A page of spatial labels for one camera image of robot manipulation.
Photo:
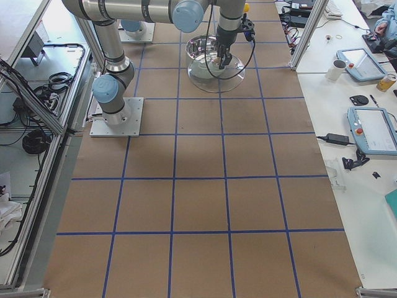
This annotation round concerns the aluminium frame post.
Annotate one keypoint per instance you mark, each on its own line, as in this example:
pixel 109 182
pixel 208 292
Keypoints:
pixel 309 29

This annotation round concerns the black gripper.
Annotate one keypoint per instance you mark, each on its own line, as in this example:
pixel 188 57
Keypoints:
pixel 226 36

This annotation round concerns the near blue teach pendant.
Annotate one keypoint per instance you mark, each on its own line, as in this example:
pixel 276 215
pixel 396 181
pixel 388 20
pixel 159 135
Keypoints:
pixel 372 130

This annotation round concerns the pale green steel pot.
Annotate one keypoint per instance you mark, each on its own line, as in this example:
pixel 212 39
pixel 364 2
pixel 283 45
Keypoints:
pixel 195 46

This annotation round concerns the black power adapter brick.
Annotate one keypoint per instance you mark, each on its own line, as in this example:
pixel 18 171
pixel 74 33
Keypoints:
pixel 299 17

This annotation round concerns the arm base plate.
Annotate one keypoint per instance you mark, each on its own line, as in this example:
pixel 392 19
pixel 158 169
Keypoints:
pixel 123 124
pixel 146 38

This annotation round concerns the black round puck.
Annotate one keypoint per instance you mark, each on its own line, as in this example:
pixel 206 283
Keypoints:
pixel 359 100

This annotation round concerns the small black power adapter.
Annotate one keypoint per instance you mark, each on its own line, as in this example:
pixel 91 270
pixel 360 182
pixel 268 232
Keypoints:
pixel 337 139

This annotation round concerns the far blue teach pendant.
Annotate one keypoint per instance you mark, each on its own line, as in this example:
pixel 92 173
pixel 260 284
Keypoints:
pixel 361 64

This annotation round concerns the white mug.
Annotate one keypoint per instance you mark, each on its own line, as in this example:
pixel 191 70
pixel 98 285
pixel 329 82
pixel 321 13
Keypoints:
pixel 337 68

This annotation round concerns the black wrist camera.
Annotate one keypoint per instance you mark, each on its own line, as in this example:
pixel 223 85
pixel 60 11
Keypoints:
pixel 248 30

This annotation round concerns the glass pot lid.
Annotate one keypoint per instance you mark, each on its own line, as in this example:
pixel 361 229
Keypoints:
pixel 205 74

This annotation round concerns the white crumpled cloth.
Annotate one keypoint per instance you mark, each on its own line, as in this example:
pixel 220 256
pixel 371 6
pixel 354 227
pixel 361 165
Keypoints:
pixel 10 211

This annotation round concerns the blue teach pendant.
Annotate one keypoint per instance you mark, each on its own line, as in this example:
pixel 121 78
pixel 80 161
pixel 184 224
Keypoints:
pixel 372 130
pixel 361 64

